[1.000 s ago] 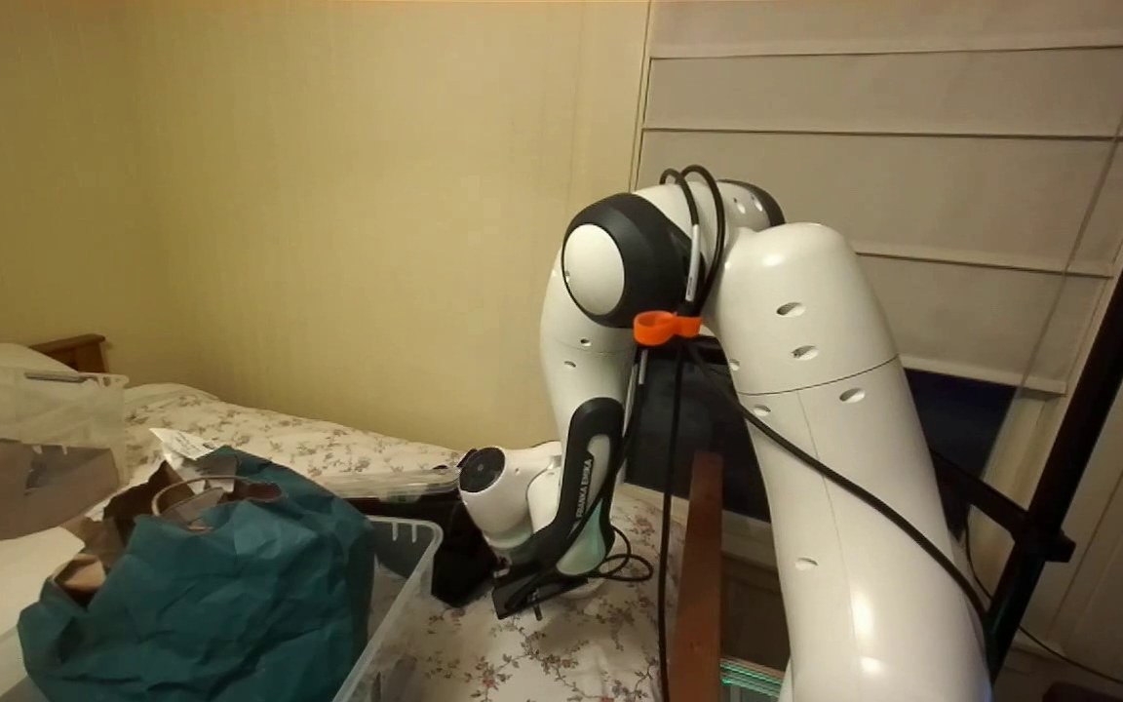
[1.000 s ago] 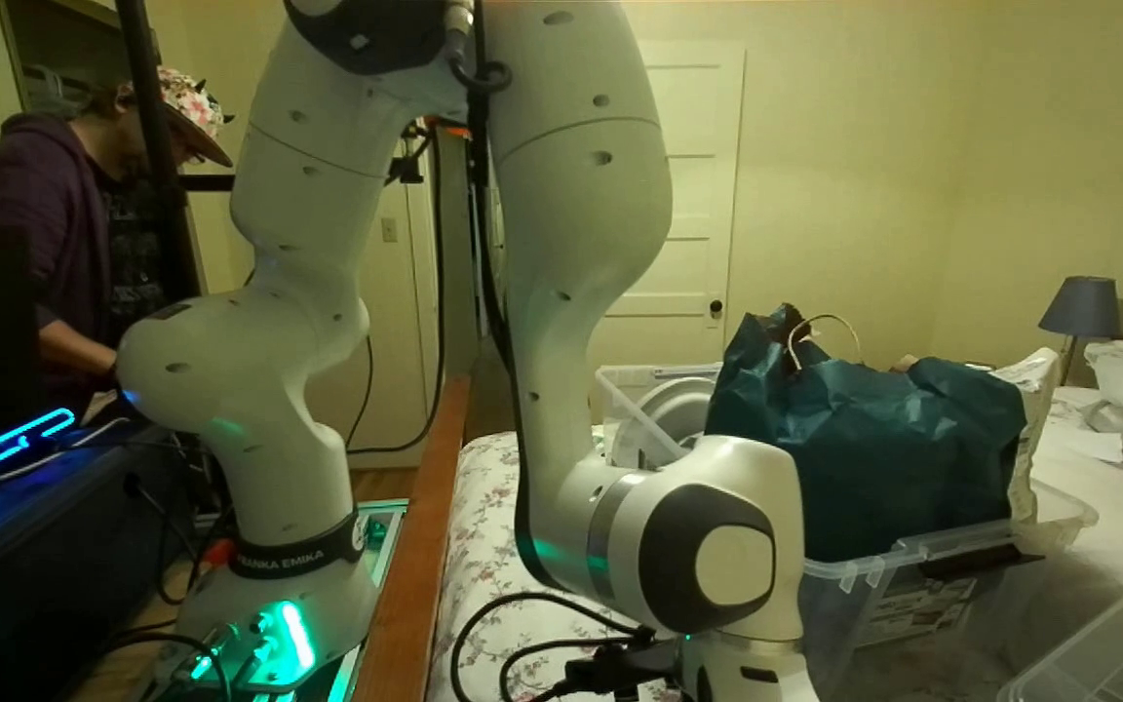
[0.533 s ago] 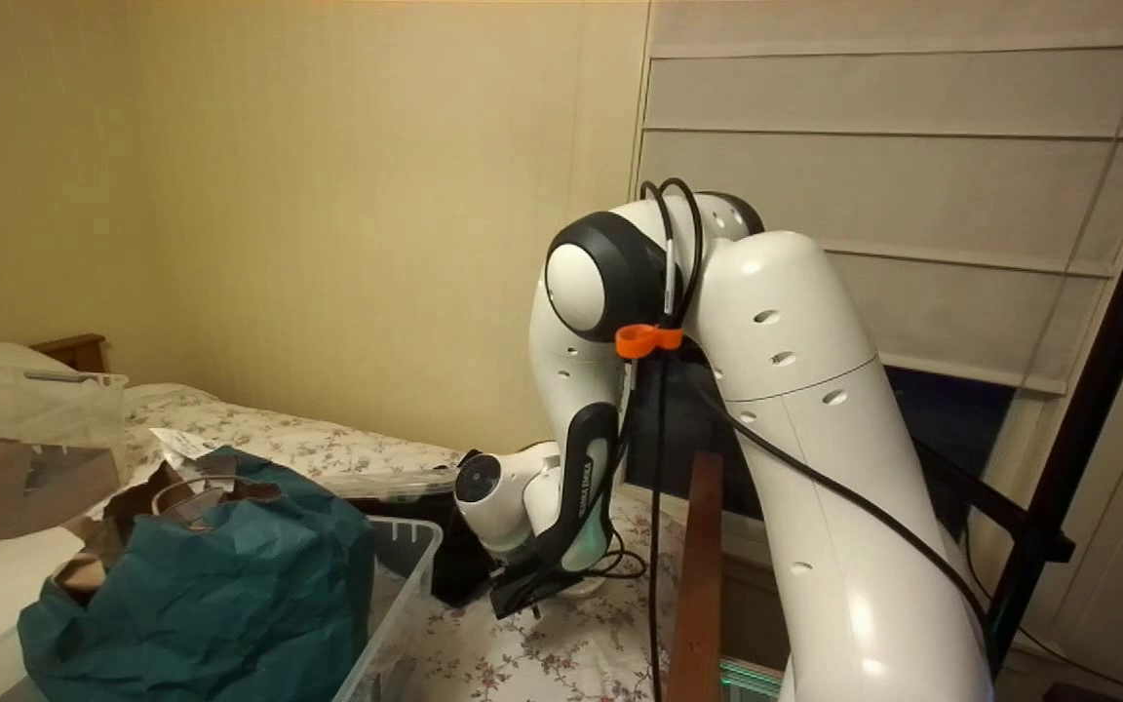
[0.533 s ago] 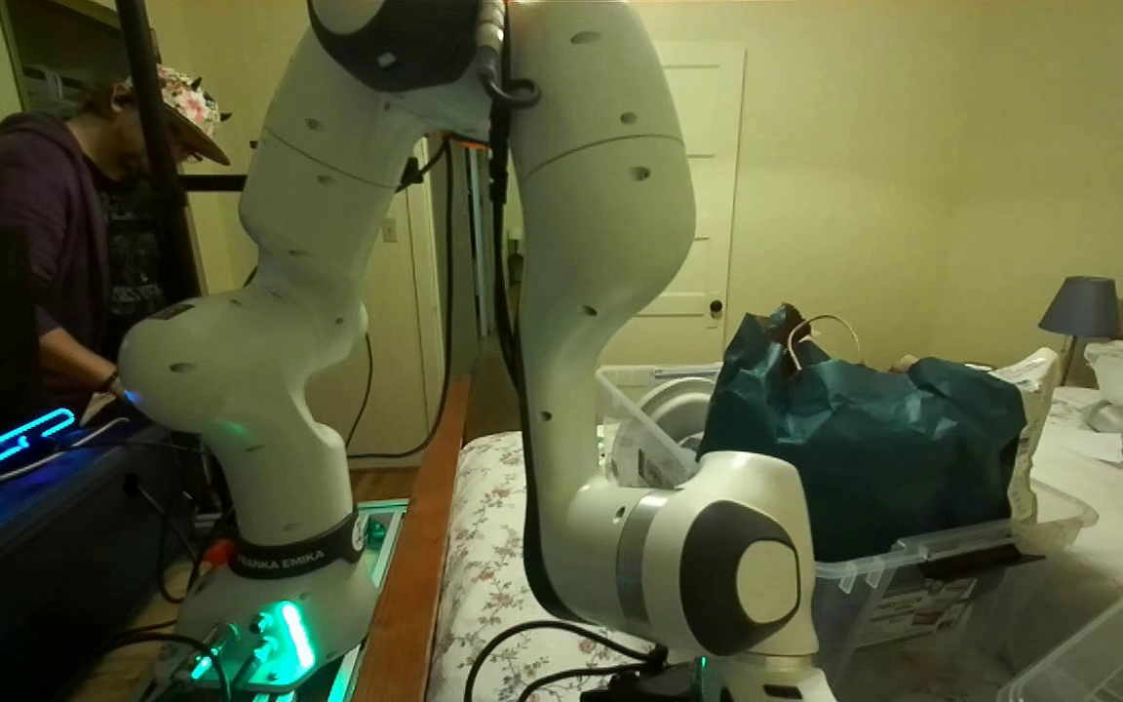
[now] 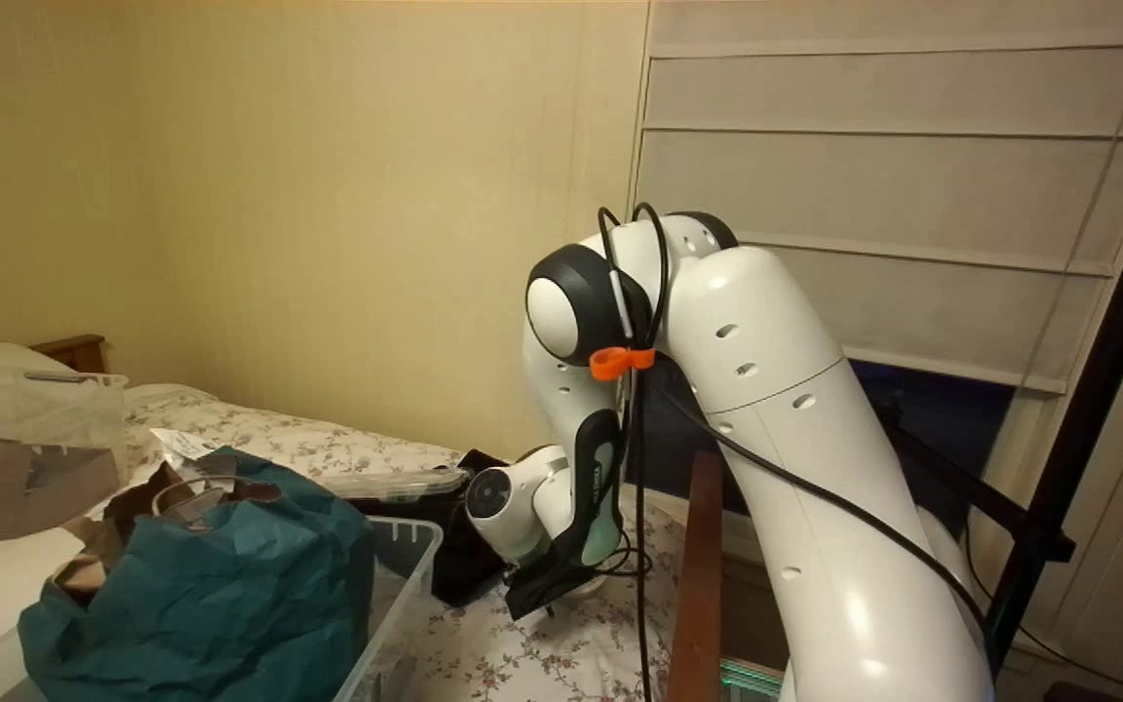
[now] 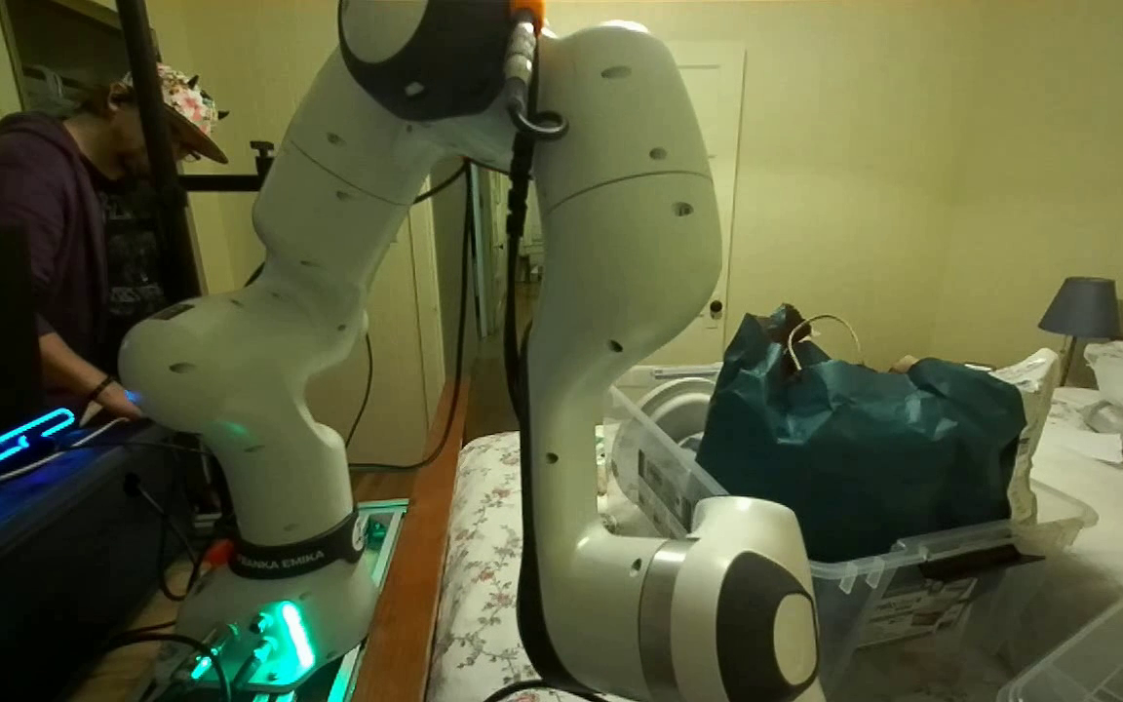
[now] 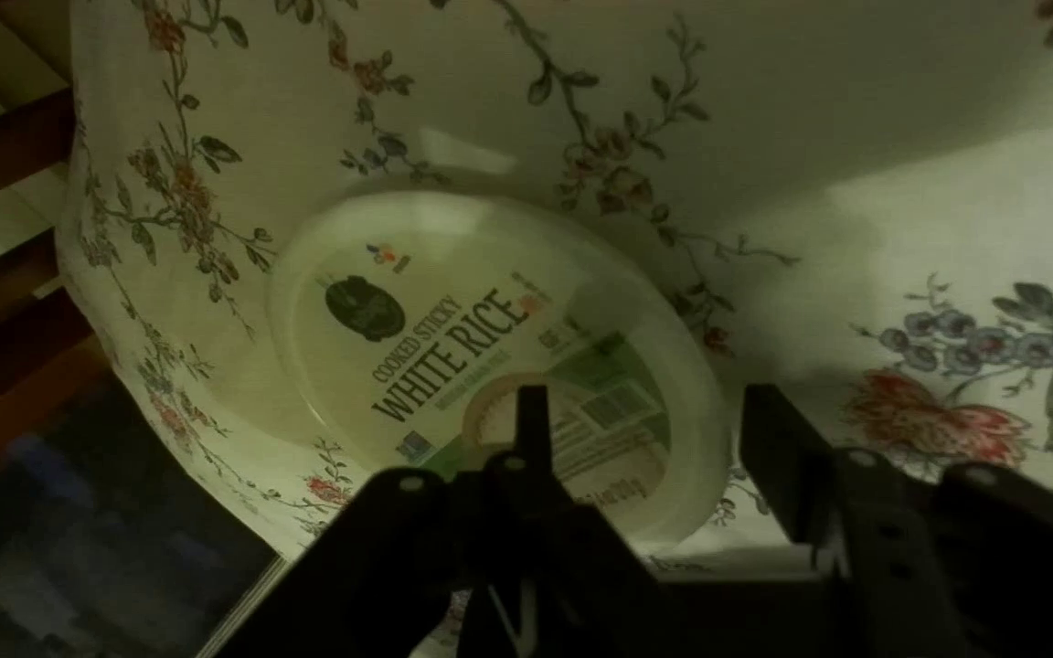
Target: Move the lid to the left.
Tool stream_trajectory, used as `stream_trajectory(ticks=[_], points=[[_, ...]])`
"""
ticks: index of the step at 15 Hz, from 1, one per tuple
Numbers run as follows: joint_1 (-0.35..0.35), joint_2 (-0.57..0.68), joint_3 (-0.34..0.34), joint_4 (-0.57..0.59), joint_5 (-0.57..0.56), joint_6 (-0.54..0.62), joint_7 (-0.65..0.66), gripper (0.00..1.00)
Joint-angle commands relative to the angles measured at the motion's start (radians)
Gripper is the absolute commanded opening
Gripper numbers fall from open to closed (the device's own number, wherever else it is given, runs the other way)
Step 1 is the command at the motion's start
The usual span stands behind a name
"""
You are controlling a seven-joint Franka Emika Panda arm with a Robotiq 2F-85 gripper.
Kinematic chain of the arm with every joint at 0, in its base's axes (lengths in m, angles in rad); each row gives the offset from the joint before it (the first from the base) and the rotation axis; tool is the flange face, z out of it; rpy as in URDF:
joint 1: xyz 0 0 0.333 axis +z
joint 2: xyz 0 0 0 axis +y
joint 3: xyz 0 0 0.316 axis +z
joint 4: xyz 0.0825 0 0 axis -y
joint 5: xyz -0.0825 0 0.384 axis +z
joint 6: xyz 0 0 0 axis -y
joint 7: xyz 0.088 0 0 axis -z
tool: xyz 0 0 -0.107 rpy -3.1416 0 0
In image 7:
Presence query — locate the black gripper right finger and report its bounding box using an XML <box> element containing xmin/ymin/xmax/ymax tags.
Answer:
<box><xmin>736</xmin><ymin>382</ymin><xmax>848</xmax><ymax>549</ymax></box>

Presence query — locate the wooden bed footboard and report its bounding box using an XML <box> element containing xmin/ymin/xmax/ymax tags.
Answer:
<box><xmin>0</xmin><ymin>0</ymin><xmax>105</xmax><ymax>493</ymax></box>

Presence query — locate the white rice container lid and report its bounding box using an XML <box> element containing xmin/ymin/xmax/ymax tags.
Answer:
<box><xmin>268</xmin><ymin>188</ymin><xmax>736</xmax><ymax>556</ymax></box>

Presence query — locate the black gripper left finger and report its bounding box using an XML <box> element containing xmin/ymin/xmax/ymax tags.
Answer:
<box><xmin>506</xmin><ymin>383</ymin><xmax>558</xmax><ymax>474</ymax></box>

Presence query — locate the floral white bed sheet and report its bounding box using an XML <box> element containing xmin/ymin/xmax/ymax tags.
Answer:
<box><xmin>54</xmin><ymin>0</ymin><xmax>1053</xmax><ymax>578</ymax></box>

